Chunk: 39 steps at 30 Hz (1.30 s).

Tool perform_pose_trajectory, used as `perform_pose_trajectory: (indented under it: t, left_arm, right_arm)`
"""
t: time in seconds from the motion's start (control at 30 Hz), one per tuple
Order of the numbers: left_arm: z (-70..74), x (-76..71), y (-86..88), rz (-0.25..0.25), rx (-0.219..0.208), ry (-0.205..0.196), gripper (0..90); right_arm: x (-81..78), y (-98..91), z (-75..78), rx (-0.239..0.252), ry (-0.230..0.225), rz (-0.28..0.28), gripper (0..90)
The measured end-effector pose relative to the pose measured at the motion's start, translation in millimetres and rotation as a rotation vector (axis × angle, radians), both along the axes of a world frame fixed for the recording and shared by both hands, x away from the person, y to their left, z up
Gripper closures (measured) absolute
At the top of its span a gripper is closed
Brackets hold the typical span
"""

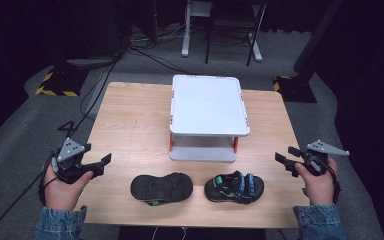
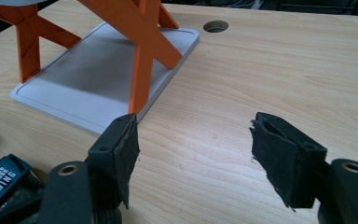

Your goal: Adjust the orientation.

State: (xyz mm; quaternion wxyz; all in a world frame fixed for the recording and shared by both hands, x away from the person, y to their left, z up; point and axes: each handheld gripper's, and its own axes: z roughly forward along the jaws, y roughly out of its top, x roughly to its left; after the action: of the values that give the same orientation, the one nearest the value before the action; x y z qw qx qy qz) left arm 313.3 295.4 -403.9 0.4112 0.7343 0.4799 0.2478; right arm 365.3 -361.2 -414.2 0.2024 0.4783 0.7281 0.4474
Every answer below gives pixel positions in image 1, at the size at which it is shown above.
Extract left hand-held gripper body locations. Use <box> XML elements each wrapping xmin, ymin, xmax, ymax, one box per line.
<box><xmin>51</xmin><ymin>136</ymin><xmax>94</xmax><ymax>185</ymax></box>

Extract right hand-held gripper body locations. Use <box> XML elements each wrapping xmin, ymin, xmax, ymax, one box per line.
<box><xmin>298</xmin><ymin>139</ymin><xmax>351</xmax><ymax>177</ymax></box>

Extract person's right hand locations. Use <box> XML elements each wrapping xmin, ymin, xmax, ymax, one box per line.
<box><xmin>294</xmin><ymin>156</ymin><xmax>340</xmax><ymax>207</ymax></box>

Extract person's left hand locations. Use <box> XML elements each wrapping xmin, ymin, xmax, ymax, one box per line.
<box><xmin>43</xmin><ymin>165</ymin><xmax>95</xmax><ymax>212</ymax></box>

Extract black sandal sole up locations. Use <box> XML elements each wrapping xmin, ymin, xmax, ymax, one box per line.
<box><xmin>129</xmin><ymin>171</ymin><xmax>194</xmax><ymax>207</ymax></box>

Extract white two-tier shoe rack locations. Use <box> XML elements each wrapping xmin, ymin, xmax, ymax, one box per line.
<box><xmin>168</xmin><ymin>74</ymin><xmax>251</xmax><ymax>164</ymax></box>

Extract black slanted stand pole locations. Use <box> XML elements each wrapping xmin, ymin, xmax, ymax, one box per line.
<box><xmin>292</xmin><ymin>0</ymin><xmax>345</xmax><ymax>78</ymax></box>

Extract black folding chair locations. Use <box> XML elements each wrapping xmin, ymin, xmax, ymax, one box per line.
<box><xmin>204</xmin><ymin>0</ymin><xmax>268</xmax><ymax>67</ymax></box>

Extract right hand-held gripper black cable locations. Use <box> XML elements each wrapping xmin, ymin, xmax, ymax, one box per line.
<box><xmin>323</xmin><ymin>159</ymin><xmax>342</xmax><ymax>205</ymax></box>

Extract hand-held gripper black cable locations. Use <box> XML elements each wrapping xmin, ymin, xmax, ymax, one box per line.
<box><xmin>0</xmin><ymin>150</ymin><xmax>58</xmax><ymax>240</ymax></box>
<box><xmin>323</xmin><ymin>159</ymin><xmax>342</xmax><ymax>205</ymax></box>

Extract black sandal with blue straps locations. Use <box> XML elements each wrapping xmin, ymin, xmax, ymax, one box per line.
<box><xmin>203</xmin><ymin>170</ymin><xmax>266</xmax><ymax>205</ymax></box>

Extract black yellow striped base plate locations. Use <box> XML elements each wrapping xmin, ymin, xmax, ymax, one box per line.
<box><xmin>34</xmin><ymin>67</ymin><xmax>89</xmax><ymax>98</ymax></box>
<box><xmin>272</xmin><ymin>75</ymin><xmax>318</xmax><ymax>104</ymax></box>

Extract left hand-held gripper black cable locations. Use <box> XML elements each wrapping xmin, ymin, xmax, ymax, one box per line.
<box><xmin>0</xmin><ymin>150</ymin><xmax>58</xmax><ymax>240</ymax></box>

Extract thin white cord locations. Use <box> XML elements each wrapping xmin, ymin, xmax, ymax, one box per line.
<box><xmin>150</xmin><ymin>226</ymin><xmax>188</xmax><ymax>240</ymax></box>

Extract black floor cable bundle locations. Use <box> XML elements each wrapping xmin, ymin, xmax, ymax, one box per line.
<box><xmin>55</xmin><ymin>19</ymin><xmax>194</xmax><ymax>138</ymax></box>

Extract white desk frame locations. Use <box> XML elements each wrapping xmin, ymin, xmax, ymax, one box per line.
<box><xmin>180</xmin><ymin>0</ymin><xmax>264</xmax><ymax>63</ymax></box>

